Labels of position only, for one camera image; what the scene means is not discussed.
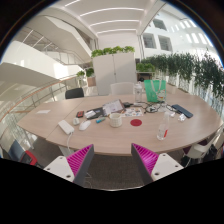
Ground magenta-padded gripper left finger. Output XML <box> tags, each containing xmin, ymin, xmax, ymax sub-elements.
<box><xmin>43</xmin><ymin>143</ymin><xmax>95</xmax><ymax>188</ymax></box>

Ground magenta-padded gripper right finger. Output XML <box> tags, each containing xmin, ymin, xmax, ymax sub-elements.
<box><xmin>130</xmin><ymin>142</ymin><xmax>185</xmax><ymax>186</ymax></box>

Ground clear water bottle red label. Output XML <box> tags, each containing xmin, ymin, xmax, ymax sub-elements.
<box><xmin>156</xmin><ymin>111</ymin><xmax>171</xmax><ymax>141</ymax></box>

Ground white computer mouse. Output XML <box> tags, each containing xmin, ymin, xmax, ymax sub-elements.
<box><xmin>78</xmin><ymin>120</ymin><xmax>92</xmax><ymax>132</ymax></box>

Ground white power strip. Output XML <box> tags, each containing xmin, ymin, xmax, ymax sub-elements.
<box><xmin>57</xmin><ymin>119</ymin><xmax>75</xmax><ymax>136</ymax></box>

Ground flat round red coaster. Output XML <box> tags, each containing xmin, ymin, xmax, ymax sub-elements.
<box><xmin>129</xmin><ymin>118</ymin><xmax>143</xmax><ymax>127</ymax></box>

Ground white card pack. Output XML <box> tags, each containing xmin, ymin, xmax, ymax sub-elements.
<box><xmin>84</xmin><ymin>110</ymin><xmax>97</xmax><ymax>119</ymax></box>

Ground red and dark chair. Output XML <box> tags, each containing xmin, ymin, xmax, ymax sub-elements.
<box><xmin>8</xmin><ymin>139</ymin><xmax>39</xmax><ymax>167</ymax></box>

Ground colourful sticker sheet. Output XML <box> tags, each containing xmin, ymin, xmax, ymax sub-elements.
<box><xmin>121</xmin><ymin>107</ymin><xmax>144</xmax><ymax>118</ymax></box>

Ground white checked mug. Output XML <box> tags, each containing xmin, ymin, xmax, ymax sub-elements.
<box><xmin>108</xmin><ymin>112</ymin><xmax>124</xmax><ymax>128</ymax></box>

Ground black notebook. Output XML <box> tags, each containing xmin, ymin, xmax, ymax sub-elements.
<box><xmin>84</xmin><ymin>106</ymin><xmax>108</xmax><ymax>120</ymax></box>

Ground white and maroon chair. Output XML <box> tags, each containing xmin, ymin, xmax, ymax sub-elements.
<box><xmin>181</xmin><ymin>128</ymin><xmax>224</xmax><ymax>166</ymax></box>

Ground white paper sheet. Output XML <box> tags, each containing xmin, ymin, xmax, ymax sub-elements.
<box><xmin>35</xmin><ymin>109</ymin><xmax>52</xmax><ymax>115</ymax></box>

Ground open paper booklet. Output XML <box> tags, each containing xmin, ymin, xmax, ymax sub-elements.
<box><xmin>102</xmin><ymin>99</ymin><xmax>126</xmax><ymax>117</ymax></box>

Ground clear shaker bottle white lid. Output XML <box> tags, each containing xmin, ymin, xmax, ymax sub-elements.
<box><xmin>134</xmin><ymin>82</ymin><xmax>144</xmax><ymax>104</ymax></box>

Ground black chair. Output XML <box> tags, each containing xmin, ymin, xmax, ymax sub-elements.
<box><xmin>64</xmin><ymin>87</ymin><xmax>85</xmax><ymax>100</ymax></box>

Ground green tote bag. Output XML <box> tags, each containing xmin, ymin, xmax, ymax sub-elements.
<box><xmin>143</xmin><ymin>79</ymin><xmax>167</xmax><ymax>103</ymax></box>

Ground brown planter with plant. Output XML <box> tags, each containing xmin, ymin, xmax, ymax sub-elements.
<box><xmin>85</xmin><ymin>67</ymin><xmax>97</xmax><ymax>88</ymax></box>

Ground green plant on white stand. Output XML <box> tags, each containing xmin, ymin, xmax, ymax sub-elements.
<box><xmin>75</xmin><ymin>69</ymin><xmax>86</xmax><ymax>88</ymax></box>

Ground white cabinet with plants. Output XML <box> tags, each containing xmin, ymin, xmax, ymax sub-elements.
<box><xmin>90</xmin><ymin>45</ymin><xmax>138</xmax><ymax>97</ymax></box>

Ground row of green hedge plants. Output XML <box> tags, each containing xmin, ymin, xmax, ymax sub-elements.
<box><xmin>136</xmin><ymin>49</ymin><xmax>224</xmax><ymax>108</ymax></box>

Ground tangled black cables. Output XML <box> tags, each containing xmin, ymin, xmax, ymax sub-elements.
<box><xmin>141</xmin><ymin>101</ymin><xmax>178</xmax><ymax>114</ymax></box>

